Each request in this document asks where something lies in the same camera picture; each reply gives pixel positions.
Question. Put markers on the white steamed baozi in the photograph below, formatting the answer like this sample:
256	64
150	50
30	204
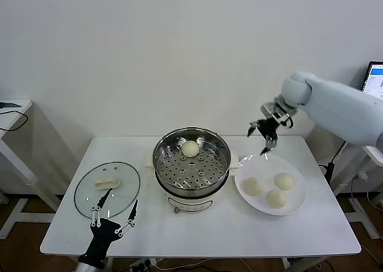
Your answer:
284	181
190	149
276	199
253	186

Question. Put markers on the black clamp block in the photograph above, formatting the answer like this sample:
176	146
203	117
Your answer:
330	171

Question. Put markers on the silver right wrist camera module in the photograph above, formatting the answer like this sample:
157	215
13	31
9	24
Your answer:
273	111

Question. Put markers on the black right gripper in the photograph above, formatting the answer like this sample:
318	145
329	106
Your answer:
269	127

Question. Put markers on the grey open laptop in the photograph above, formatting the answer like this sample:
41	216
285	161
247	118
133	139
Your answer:
375	80

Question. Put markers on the flat black tool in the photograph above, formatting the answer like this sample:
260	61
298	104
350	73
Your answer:
9	104

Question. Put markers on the white power adapter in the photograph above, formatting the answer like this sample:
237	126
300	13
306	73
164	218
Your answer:
363	176

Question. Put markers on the stainless steel steamer basket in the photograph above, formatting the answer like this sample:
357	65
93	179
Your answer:
191	171

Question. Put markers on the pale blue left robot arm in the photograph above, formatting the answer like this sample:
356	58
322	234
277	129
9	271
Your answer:
86	267

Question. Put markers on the round glass pot lid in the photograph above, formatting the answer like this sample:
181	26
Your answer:
103	183

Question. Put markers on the round white plate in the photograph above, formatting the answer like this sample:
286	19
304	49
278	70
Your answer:
254	203

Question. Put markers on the white side table with laptop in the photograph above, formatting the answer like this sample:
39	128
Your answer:
374	153

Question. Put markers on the white power strip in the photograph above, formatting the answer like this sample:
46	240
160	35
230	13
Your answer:
143	264

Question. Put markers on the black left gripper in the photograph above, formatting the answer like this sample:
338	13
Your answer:
101	233

